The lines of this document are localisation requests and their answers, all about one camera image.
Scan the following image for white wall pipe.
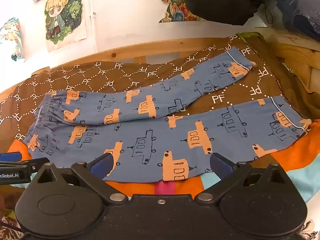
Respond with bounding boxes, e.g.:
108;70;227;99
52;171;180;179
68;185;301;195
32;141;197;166
90;12;98;53

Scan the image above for blue plastic bag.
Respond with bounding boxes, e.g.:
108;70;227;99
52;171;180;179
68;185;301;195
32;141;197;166
274;0;320;42

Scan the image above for black cloth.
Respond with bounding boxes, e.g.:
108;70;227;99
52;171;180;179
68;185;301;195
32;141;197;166
181;0;276;26

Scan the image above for cartoon figure wall poster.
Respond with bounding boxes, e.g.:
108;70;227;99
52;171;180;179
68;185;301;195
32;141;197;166
44;0;87;52

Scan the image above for colourful orange blanket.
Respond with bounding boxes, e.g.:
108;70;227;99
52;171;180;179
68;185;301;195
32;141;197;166
5;127;320;206

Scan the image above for wooden bed frame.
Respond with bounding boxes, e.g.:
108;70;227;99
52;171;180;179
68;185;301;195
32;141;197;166
0;36;320;101

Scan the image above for brown patterned blanket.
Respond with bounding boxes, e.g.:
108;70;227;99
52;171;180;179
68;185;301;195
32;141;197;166
0;33;313;153

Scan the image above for blue pants with orange print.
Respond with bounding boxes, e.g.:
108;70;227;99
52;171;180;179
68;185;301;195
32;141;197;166
24;45;312;182

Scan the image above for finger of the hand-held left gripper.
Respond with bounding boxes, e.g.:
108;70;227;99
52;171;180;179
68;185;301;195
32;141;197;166
0;151;50;173

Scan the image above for green and yellow wall poster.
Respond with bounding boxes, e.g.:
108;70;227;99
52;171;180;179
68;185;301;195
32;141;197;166
149;0;206;23

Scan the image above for pale blue wall poster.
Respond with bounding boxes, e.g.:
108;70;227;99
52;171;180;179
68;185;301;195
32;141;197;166
0;17;25;62

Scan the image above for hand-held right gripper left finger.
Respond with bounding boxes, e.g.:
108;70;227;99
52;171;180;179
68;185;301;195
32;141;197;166
30;152;129;205

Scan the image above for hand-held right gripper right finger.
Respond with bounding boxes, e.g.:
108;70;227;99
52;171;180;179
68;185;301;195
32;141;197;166
194;152;291;205

